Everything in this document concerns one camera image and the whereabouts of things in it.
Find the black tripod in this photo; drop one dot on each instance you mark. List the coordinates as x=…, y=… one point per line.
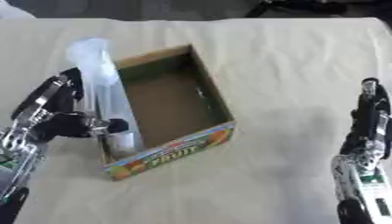
x=306, y=7

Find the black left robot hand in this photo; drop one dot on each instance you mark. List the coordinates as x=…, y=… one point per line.
x=60, y=122

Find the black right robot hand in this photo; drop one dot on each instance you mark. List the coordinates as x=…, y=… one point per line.
x=368, y=122

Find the clear plastic bottle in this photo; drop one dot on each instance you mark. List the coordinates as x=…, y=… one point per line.
x=104, y=93

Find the tan cardboard box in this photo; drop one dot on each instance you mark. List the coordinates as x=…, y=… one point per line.
x=173, y=110

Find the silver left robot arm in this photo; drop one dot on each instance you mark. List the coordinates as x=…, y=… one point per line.
x=15, y=163

